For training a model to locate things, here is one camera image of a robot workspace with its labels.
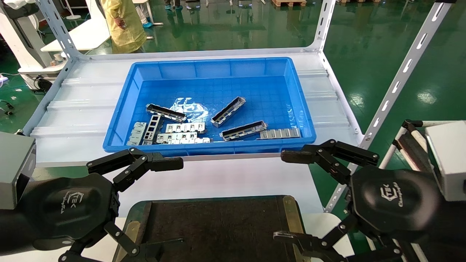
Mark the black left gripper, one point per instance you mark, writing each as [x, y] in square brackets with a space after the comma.
[69, 207]

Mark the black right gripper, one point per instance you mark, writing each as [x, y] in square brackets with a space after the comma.
[397, 200]

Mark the silver metal channel part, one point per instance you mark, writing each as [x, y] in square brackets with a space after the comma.
[228, 111]

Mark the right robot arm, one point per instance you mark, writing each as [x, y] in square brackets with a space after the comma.
[444, 233]

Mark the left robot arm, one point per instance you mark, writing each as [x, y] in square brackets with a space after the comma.
[12, 223]

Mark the short ridged silver metal part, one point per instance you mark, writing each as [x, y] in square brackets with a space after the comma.
[137, 133]

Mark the slotted silver metal part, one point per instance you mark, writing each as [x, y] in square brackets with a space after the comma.
[176, 137]
[185, 127]
[194, 140]

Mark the silver metal part square holes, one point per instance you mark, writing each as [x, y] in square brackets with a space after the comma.
[153, 128]

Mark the ridged flat silver metal part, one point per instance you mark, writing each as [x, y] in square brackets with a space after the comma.
[280, 133]

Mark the black container tray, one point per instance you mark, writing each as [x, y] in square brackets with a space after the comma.
[218, 233]

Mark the long dark metal channel part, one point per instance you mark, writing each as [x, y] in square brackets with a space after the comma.
[243, 130]

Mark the white pipe rack black shelves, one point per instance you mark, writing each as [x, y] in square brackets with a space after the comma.
[409, 147]

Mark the white metal shelving rack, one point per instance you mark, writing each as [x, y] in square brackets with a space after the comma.
[91, 109]

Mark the clear plastic film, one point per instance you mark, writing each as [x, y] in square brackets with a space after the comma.
[191, 107]

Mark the blue plastic bin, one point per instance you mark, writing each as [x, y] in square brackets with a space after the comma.
[218, 83]

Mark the white work table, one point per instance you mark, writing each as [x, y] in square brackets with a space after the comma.
[83, 36]

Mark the person in yellow gown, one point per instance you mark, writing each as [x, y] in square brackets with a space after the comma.
[123, 22]

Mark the white floor stand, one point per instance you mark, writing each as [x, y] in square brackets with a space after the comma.
[72, 17]

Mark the wooden pallet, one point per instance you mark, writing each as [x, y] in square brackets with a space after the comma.
[289, 3]

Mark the white machine base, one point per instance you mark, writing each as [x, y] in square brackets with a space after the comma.
[18, 36]

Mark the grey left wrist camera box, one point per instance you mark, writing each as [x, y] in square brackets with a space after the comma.
[14, 167]

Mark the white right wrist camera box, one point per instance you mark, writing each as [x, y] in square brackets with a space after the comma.
[449, 160]

